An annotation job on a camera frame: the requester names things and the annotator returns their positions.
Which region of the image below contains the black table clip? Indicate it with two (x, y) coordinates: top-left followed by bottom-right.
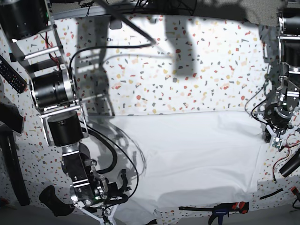
(109, 16), (122, 30)

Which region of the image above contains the black game controller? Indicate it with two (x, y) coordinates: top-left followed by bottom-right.
(39, 185), (75, 217)

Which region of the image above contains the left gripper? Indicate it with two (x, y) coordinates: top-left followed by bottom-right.
(264, 124), (293, 149)

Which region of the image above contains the black remote control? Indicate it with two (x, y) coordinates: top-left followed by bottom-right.
(0, 56), (27, 94)

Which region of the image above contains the black flat box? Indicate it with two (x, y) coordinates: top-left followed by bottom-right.
(0, 103), (24, 134)

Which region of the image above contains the black bar clamp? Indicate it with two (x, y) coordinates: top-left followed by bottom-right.
(179, 202), (249, 225)

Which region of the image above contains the terrazzo patterned tablecloth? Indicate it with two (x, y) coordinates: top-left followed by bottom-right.
(0, 14), (300, 225)

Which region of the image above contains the black curved stand leg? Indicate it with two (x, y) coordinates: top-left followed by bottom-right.
(0, 131), (30, 206)

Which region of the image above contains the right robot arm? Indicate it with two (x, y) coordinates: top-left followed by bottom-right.
(0, 0), (128, 225)

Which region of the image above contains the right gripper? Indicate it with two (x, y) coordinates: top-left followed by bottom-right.
(77, 168), (132, 225)

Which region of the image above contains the black cable piece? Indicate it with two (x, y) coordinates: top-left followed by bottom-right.
(259, 187), (284, 200)

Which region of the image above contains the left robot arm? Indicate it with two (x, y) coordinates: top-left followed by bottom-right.
(251, 0), (300, 150)

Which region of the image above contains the white T-shirt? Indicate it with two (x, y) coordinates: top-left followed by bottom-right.
(88, 112), (269, 225)

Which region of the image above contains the black cylinder flashlight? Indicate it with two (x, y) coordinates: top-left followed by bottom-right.
(279, 149), (300, 178)

